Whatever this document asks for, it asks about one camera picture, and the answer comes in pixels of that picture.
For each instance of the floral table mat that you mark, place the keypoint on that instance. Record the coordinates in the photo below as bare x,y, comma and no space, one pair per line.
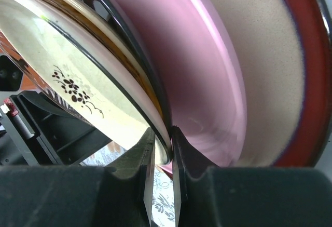
163,213

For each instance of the cream small plate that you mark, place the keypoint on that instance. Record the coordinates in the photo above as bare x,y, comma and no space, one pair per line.
84,74

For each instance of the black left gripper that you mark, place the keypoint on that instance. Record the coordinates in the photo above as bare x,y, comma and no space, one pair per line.
37,132

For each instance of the glossy black plate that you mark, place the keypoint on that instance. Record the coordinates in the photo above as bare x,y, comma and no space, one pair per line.
134,42

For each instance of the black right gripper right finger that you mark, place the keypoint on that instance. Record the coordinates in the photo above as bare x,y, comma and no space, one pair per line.
208,195

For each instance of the tan bottom plate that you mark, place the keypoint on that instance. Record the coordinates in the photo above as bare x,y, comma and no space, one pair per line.
92,16

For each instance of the pink plate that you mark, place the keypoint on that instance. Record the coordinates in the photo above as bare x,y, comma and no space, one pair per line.
195,58

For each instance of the red rimmed cream plate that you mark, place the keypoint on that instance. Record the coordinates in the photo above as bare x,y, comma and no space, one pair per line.
283,47

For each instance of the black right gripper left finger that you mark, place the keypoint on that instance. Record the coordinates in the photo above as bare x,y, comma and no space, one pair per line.
119,194

